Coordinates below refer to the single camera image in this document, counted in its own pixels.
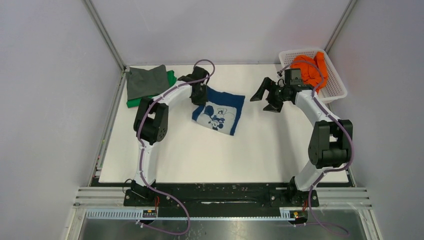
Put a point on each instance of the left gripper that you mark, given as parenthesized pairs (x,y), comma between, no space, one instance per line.
(201,100)

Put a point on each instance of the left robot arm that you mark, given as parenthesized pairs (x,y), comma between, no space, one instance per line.
(151,126)

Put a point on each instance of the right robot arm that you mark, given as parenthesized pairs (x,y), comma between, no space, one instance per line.
(330,148)

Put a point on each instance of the green folded t-shirt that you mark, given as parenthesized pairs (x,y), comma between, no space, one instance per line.
(134,103)

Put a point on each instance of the blue t-shirt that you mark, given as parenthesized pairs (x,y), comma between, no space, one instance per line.
(221,112)

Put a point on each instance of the white slotted cable duct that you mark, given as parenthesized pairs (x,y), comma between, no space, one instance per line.
(149,214)

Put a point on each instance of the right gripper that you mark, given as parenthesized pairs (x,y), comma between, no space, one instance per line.
(266,84)

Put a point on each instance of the orange t-shirt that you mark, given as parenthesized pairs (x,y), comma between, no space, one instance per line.
(313,70)

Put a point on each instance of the white plastic basket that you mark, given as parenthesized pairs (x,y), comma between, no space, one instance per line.
(334,88)

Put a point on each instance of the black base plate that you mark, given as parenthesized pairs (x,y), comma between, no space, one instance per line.
(182,198)

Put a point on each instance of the grey folded t-shirt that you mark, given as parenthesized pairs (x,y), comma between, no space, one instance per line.
(146,82)

